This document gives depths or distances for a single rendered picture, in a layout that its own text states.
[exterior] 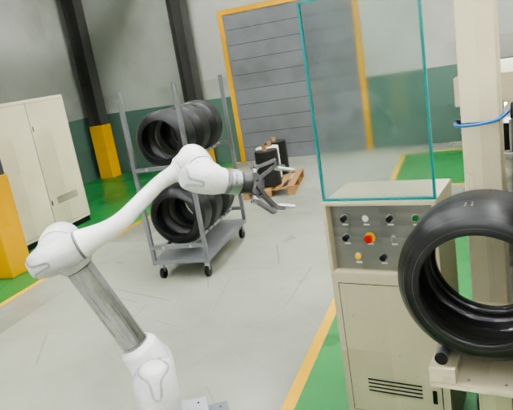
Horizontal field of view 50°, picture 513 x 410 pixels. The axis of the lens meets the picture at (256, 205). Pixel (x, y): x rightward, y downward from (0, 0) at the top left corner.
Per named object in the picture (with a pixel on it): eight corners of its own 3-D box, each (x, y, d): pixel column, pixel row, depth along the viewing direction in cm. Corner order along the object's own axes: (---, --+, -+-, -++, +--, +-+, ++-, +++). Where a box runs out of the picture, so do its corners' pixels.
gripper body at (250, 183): (243, 192, 186) (268, 194, 190) (243, 167, 188) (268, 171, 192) (234, 196, 193) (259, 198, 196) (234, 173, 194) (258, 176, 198)
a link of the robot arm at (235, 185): (229, 164, 185) (245, 166, 187) (219, 171, 193) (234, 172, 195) (229, 190, 183) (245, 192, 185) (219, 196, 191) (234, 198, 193)
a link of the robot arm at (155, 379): (139, 438, 189) (129, 383, 183) (138, 407, 206) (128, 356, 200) (186, 427, 192) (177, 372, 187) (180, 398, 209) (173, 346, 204)
